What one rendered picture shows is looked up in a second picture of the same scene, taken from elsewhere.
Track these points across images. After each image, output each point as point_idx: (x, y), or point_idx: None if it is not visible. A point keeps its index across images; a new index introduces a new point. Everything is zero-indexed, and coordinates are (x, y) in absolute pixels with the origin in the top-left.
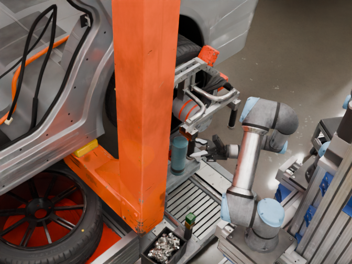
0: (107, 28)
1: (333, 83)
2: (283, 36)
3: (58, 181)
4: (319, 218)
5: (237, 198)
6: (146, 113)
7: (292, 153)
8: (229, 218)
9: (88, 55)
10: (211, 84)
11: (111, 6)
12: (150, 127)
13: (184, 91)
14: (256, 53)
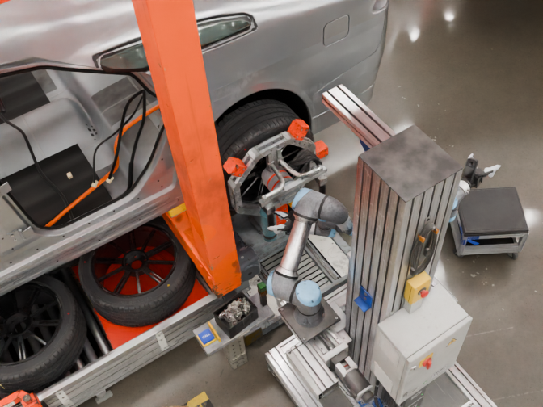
0: None
1: (509, 137)
2: (464, 69)
3: (157, 235)
4: (350, 303)
5: (279, 278)
6: (198, 202)
7: None
8: (272, 294)
9: None
10: (297, 158)
11: None
12: (205, 211)
13: (269, 165)
14: (422, 90)
